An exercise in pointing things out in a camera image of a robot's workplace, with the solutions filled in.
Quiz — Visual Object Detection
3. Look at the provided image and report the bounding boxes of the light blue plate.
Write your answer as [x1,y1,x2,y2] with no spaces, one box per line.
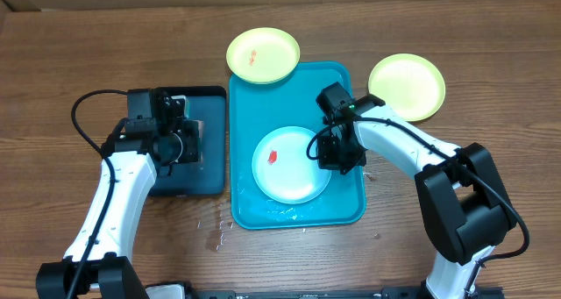
[252,126,331,204]

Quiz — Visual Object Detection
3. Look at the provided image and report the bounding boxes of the yellow plate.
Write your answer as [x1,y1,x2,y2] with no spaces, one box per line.
[368,53,446,122]
[226,27,301,84]

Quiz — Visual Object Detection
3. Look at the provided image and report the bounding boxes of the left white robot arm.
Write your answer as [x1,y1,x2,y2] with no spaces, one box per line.
[36,119,200,299]

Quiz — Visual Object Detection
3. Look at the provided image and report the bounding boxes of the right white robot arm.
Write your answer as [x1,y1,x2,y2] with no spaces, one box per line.
[306,88,529,298]

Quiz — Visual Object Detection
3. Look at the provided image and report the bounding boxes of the black water tray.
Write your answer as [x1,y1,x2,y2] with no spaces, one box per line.
[149,86,227,197]

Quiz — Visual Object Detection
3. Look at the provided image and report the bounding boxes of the teal plastic tray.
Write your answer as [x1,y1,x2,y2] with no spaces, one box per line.
[229,61,366,230]

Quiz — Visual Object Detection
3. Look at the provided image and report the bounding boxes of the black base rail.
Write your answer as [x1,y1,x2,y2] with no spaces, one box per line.
[144,281,505,299]

